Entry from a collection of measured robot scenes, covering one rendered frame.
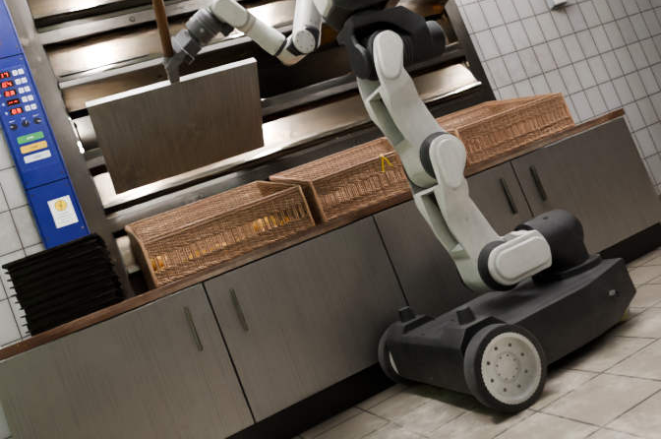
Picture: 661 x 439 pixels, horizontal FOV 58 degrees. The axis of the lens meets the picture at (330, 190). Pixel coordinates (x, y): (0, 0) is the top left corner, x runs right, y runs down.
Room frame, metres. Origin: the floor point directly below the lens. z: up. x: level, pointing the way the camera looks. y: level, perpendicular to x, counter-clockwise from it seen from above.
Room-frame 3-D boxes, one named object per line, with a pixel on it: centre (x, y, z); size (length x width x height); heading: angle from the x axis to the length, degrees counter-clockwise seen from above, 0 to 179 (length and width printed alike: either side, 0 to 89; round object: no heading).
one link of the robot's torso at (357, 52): (1.78, -0.34, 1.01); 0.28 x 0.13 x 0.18; 111
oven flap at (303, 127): (2.59, -0.01, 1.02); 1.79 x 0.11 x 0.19; 111
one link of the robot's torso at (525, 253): (1.79, -0.40, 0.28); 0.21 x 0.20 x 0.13; 111
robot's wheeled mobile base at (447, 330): (1.78, -0.37, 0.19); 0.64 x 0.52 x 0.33; 111
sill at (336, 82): (2.61, 0.00, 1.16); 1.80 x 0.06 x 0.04; 111
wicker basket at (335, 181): (2.35, -0.12, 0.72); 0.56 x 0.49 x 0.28; 110
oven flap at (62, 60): (2.59, -0.01, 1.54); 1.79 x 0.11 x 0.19; 111
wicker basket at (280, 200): (2.14, 0.43, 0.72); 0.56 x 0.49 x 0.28; 112
